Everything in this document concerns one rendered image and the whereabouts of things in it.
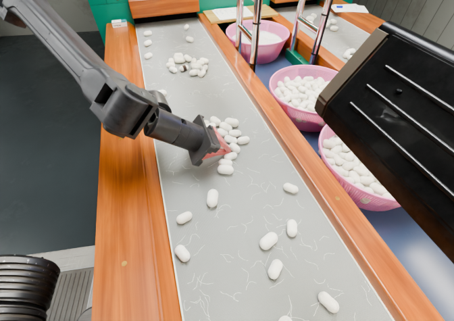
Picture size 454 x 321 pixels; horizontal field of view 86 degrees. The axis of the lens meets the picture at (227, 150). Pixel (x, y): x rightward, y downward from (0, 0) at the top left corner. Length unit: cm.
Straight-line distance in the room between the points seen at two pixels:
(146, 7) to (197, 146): 87
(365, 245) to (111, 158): 53
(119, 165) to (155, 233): 19
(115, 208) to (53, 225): 108
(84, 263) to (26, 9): 61
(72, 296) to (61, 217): 82
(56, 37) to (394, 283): 69
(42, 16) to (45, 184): 130
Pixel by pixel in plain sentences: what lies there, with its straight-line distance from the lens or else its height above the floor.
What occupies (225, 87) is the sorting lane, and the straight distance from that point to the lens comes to 81.
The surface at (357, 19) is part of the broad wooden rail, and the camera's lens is 142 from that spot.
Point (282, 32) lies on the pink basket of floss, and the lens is 121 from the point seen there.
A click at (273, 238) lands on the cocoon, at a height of 76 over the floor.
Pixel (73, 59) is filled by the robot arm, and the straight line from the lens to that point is 51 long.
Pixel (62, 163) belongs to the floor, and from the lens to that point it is 185.
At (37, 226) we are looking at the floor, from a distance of 163.
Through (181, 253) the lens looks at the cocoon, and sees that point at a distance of 45.
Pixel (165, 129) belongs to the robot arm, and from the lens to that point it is 45.
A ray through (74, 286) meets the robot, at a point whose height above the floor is 48.
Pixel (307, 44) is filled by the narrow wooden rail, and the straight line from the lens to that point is 107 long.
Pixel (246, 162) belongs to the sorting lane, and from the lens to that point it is 57.
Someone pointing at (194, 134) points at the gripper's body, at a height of 85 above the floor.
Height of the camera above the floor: 118
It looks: 47 degrees down
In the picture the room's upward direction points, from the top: straight up
